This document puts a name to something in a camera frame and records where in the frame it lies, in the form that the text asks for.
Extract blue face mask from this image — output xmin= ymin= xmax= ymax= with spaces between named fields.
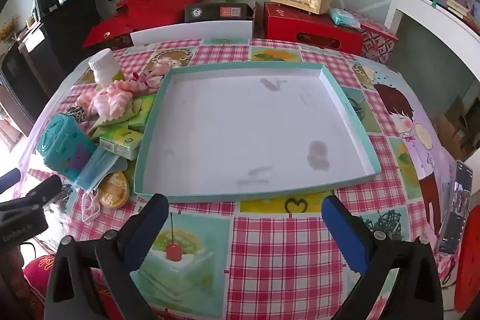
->
xmin=72 ymin=147 xmax=120 ymax=223

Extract red gift bag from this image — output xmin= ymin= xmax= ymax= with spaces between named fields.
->
xmin=82 ymin=0 xmax=208 ymax=49

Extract light green cloth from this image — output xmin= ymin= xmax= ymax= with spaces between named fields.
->
xmin=88 ymin=93 xmax=157 ymax=139

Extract pink floral scrunchie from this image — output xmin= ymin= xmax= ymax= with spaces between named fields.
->
xmin=144 ymin=58 xmax=188 ymax=88

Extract teal shallow cardboard tray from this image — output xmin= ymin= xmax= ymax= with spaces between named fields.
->
xmin=133 ymin=60 xmax=382 ymax=204

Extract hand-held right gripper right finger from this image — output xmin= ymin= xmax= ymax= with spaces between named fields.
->
xmin=321 ymin=193 xmax=445 ymax=320

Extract green tissue pack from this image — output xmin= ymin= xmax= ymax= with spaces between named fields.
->
xmin=98 ymin=127 xmax=145 ymax=160

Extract leopard print scrunchie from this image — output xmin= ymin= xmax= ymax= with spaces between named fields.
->
xmin=67 ymin=104 xmax=89 ymax=124

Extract white shelf unit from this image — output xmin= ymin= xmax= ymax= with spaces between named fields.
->
xmin=384 ymin=0 xmax=480 ymax=54

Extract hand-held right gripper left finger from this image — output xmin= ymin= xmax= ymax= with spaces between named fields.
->
xmin=44 ymin=193 xmax=170 ymax=320

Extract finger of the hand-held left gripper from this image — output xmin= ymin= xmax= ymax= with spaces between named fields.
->
xmin=15 ymin=175 xmax=63 ymax=208
xmin=0 ymin=169 xmax=19 ymax=193

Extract pink checkered printed tablecloth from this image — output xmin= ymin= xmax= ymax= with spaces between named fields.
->
xmin=19 ymin=38 xmax=466 ymax=320

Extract gold round packet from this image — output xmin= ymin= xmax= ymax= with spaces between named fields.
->
xmin=98 ymin=170 xmax=131 ymax=209

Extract black flat box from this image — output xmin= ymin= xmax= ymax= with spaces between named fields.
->
xmin=184 ymin=2 xmax=255 ymax=23

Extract white plastic bottle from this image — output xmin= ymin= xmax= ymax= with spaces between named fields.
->
xmin=88 ymin=48 xmax=124 ymax=86

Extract brown cardboard boxes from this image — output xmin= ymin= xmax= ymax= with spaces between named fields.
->
xmin=433 ymin=95 xmax=480 ymax=161

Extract dark low cabinet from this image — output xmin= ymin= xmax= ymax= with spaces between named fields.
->
xmin=0 ymin=22 xmax=66 ymax=139

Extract white chair back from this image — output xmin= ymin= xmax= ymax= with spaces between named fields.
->
xmin=130 ymin=21 xmax=253 ymax=47

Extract blue wet wipes pack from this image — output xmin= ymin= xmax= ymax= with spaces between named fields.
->
xmin=329 ymin=7 xmax=361 ymax=29

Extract red plastic stool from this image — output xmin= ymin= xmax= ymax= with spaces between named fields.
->
xmin=454 ymin=205 xmax=480 ymax=313

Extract red patterned box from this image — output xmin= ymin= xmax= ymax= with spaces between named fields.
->
xmin=350 ymin=10 xmax=399 ymax=65

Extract red embroidered cushion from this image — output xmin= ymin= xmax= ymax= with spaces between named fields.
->
xmin=22 ymin=254 xmax=57 ymax=320

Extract black cabinet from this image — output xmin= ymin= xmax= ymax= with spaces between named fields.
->
xmin=35 ymin=0 xmax=103 ymax=71

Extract red cardboard box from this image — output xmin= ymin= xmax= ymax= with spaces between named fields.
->
xmin=262 ymin=2 xmax=365 ymax=52

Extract pink fluffy towel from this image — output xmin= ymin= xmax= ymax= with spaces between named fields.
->
xmin=90 ymin=79 xmax=136 ymax=120

